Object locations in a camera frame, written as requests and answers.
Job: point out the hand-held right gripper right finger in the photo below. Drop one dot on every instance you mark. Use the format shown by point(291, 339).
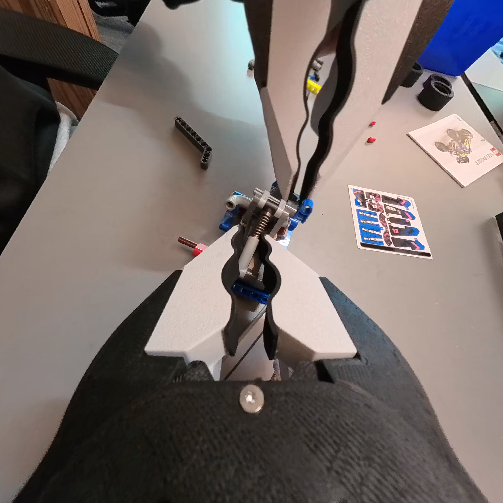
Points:
point(314, 318)

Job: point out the dark grey angled lego beam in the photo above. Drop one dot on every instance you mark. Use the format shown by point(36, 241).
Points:
point(192, 137)

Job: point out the blue bin with white label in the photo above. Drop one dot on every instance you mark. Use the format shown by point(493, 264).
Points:
point(463, 31)

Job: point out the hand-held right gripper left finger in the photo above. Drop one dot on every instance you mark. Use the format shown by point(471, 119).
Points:
point(188, 314)

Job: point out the yellow lego beam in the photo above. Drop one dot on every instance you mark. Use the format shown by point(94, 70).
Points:
point(313, 86)

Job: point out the small booklet with buggy cover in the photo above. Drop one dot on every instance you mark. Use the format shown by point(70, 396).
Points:
point(459, 153)

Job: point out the blue grey lego model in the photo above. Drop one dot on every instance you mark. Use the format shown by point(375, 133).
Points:
point(259, 220)

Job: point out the light grey hooded garment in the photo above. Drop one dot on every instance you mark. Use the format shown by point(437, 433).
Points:
point(65, 133)

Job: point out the black rubber tyre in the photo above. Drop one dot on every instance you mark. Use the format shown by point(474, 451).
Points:
point(434, 94)
point(413, 74)

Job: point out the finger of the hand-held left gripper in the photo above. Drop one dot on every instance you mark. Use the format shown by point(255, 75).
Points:
point(373, 59)
point(287, 78)

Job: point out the dark computer monitor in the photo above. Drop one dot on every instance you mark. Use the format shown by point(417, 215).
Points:
point(487, 90)

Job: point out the wooden cabinet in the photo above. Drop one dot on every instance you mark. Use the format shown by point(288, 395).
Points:
point(74, 59)

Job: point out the person's black clothed body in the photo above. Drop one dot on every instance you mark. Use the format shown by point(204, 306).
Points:
point(23, 157)

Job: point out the lego sticker sheet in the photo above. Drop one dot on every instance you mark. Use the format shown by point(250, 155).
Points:
point(389, 224)

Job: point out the black mesh chair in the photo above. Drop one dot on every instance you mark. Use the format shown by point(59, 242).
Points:
point(59, 51)

